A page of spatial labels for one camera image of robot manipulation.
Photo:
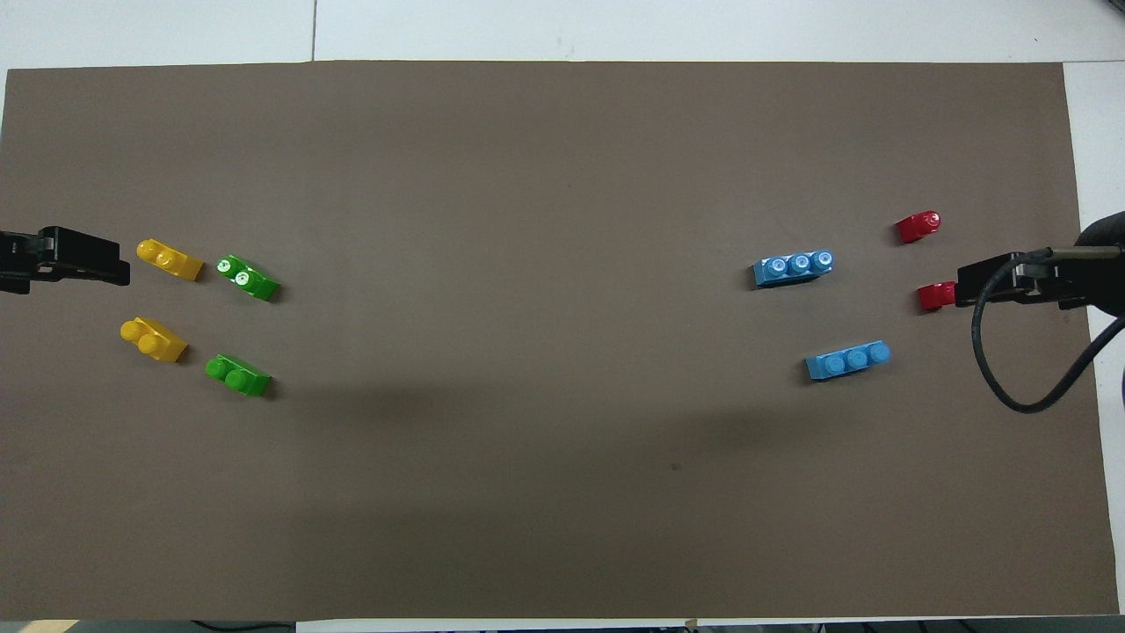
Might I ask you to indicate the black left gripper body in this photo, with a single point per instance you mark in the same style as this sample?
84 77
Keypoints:
18 255

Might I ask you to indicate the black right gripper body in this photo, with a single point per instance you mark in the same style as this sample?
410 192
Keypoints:
1072 277

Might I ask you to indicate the green two-stud brick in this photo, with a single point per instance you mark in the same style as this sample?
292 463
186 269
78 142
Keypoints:
239 376
250 280

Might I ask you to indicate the blue three-stud brick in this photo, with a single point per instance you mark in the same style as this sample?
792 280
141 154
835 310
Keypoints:
791 268
848 360

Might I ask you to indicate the red one-stud brick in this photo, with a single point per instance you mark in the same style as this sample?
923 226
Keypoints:
918 227
936 297

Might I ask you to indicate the yellow two-stud brick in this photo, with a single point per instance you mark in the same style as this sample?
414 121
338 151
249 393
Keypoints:
158 341
171 259

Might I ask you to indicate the brown table mat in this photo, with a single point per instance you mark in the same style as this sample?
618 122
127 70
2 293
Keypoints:
527 176

